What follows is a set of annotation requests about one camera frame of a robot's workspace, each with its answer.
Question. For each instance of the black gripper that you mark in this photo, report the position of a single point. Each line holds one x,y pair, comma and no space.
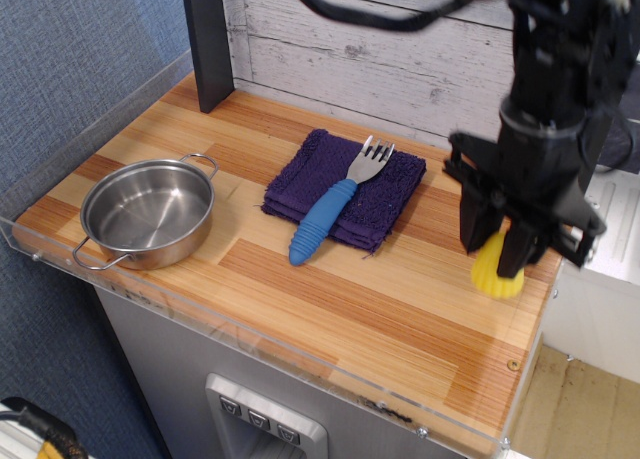
522,177

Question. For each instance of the purple folded towel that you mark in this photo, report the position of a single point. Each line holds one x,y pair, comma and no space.
315,184

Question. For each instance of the yellow black object corner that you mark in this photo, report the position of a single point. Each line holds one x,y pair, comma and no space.
30,433

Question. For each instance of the silver dispenser button panel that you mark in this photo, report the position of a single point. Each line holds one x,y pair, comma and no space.
251,425

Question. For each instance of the blue handled metal fork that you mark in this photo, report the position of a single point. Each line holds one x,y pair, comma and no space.
316,225

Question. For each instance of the left dark post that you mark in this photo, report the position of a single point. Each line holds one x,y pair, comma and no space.
206,24

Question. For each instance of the clear acrylic guard rail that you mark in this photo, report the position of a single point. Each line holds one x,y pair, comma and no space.
400,332

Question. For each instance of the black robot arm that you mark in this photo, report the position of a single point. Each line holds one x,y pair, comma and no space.
573,60

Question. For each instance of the grey toy fridge cabinet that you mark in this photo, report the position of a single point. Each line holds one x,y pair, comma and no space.
172,361

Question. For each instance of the yellow toy corn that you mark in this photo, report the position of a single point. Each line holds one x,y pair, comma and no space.
484,272

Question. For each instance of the stainless steel pan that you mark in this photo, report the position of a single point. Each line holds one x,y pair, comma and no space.
148,215

